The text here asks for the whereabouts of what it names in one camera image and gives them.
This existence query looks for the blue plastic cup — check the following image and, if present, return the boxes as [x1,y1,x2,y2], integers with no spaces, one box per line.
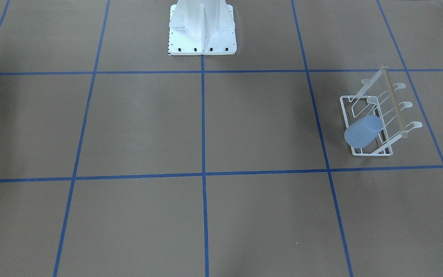
[344,115,383,149]

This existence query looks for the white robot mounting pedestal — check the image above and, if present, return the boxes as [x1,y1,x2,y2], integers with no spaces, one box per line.
[168,0,237,56]

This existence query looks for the white wire cup holder rack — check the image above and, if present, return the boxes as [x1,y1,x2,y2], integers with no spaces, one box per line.
[339,66,423,157]

